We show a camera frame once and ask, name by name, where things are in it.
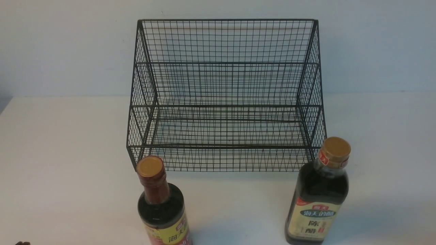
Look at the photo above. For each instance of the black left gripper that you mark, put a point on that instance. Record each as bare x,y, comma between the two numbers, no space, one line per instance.
23,243

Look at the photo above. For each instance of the soy sauce bottle red label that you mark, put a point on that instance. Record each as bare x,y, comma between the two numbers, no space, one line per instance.
161,205

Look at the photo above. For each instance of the vinegar bottle cream label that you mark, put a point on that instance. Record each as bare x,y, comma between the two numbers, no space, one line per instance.
321,188

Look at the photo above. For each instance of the black wire mesh shelf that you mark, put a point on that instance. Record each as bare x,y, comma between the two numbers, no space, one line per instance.
225,95

